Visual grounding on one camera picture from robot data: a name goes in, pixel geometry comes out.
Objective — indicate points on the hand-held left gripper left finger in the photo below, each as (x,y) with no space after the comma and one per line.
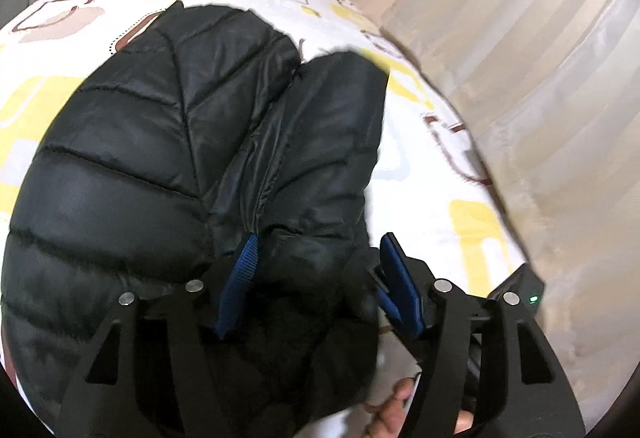
(239,288)

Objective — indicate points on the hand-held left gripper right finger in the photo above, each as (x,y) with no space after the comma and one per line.
(402,288)

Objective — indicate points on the black puffer jacket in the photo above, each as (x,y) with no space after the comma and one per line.
(150,142)

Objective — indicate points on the person's right hand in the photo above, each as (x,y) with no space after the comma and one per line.
(390,413)

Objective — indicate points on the bed with patterned sheet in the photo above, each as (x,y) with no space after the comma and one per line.
(440,198)

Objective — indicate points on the white curtain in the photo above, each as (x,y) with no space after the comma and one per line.
(550,117)

